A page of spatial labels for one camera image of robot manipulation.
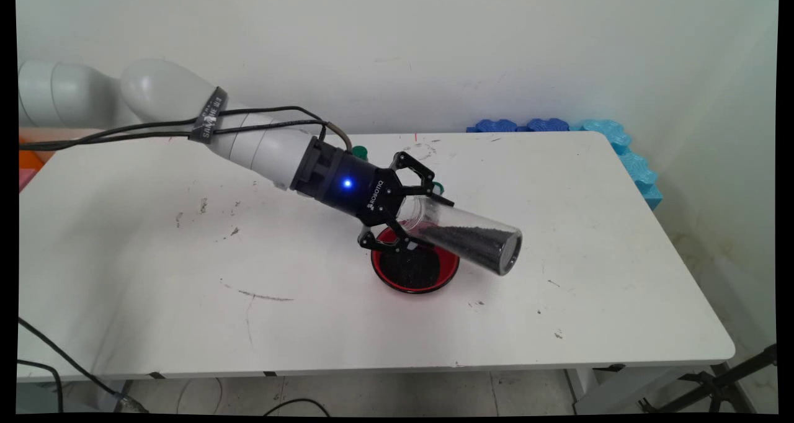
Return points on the orange block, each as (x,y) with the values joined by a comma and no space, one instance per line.
(28,161)

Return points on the pink block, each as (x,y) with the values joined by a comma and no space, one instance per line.
(26,180)

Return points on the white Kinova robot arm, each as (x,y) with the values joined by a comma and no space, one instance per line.
(161,91)

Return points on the clear plastic jar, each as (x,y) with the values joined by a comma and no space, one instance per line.
(484,243)

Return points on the green plastic jar lid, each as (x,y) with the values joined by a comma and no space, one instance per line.
(360,154)

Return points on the red bowl with black seeds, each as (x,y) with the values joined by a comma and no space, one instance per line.
(409,274)

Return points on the light blue foam mat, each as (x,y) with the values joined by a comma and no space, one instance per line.
(639,172)

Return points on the black tripod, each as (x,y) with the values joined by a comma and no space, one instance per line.
(719,382)

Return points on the small green-capped spice bottle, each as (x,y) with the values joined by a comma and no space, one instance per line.
(438,186)

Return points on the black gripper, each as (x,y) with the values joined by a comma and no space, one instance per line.
(347,184)

